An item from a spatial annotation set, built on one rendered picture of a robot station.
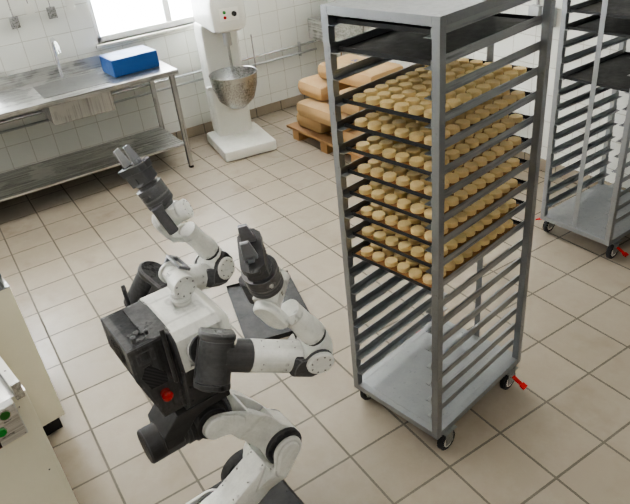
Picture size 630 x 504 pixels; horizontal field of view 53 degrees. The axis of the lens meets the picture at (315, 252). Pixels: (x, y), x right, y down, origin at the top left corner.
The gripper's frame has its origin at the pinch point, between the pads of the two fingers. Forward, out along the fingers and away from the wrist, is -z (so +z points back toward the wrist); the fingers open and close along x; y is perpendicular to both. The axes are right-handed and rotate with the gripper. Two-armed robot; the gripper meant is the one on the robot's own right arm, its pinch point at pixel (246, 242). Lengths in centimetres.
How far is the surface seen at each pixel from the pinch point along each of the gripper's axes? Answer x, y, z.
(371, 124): 75, 40, 48
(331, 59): 89, 31, 28
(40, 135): 357, -216, 239
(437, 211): 39, 53, 58
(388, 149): 69, 44, 56
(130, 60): 364, -114, 194
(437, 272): 30, 50, 80
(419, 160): 57, 52, 52
